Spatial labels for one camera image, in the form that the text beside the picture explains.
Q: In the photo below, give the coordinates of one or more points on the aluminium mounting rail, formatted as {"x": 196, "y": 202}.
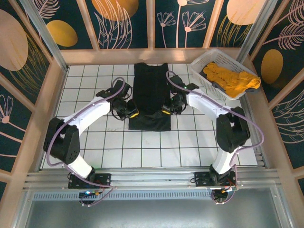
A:
{"x": 152, "y": 175}

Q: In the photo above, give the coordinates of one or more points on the perforated metal strip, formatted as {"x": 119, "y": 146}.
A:
{"x": 154, "y": 195}

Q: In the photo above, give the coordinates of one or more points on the black t-shirt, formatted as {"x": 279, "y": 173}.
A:
{"x": 149, "y": 95}

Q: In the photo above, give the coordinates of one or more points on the aluminium corner post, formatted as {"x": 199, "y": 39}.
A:
{"x": 256, "y": 31}
{"x": 48, "y": 40}

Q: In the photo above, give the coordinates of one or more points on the yellow t-shirt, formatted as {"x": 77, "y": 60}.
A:
{"x": 228, "y": 78}

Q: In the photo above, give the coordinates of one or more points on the white plastic mesh basket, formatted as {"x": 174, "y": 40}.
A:
{"x": 221, "y": 55}

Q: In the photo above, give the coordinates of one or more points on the small circuit board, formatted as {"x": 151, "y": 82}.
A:
{"x": 89, "y": 193}

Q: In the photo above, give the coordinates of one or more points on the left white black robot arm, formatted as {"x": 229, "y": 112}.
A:
{"x": 90, "y": 111}

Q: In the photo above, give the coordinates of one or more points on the grey metal tray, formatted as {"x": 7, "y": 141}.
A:
{"x": 152, "y": 213}

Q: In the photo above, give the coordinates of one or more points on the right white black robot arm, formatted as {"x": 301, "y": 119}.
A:
{"x": 209, "y": 104}

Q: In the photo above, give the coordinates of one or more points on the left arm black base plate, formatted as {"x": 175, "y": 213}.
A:
{"x": 104, "y": 179}

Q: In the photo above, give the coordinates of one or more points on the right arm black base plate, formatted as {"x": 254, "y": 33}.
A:
{"x": 202, "y": 178}

